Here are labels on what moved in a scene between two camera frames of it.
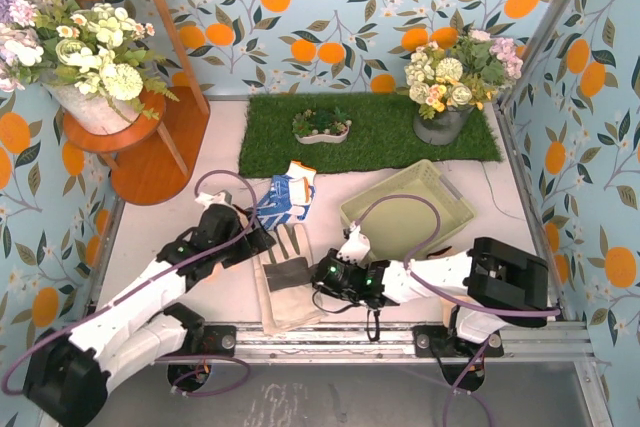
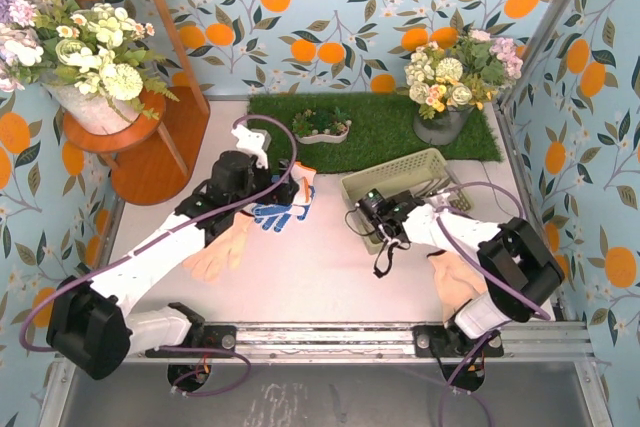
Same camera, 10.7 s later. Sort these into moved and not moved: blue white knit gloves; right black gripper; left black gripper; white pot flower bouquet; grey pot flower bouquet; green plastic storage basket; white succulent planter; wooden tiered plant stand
Moved: right black gripper; green plastic storage basket; left black gripper
Not moved: white pot flower bouquet; wooden tiered plant stand; grey pot flower bouquet; white succulent planter; blue white knit gloves
